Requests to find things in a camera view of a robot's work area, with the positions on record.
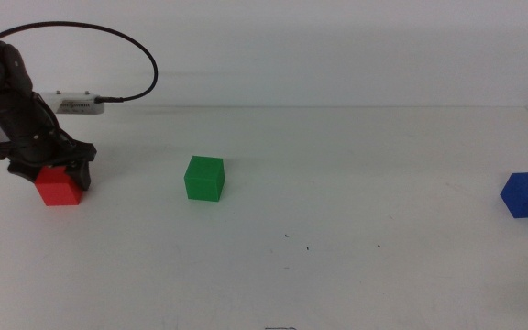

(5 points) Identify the red cube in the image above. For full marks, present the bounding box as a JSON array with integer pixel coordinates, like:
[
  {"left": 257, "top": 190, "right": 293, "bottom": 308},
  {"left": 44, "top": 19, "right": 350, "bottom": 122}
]
[{"left": 34, "top": 165, "right": 84, "bottom": 206}]

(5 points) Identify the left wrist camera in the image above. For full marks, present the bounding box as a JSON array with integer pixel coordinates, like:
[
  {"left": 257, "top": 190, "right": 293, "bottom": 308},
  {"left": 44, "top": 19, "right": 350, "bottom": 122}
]
[{"left": 38, "top": 91, "right": 106, "bottom": 116}]

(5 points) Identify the green cube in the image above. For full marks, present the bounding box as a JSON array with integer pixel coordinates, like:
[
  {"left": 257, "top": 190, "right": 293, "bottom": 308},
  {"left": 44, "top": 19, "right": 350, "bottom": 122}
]
[{"left": 183, "top": 155, "right": 226, "bottom": 203}]

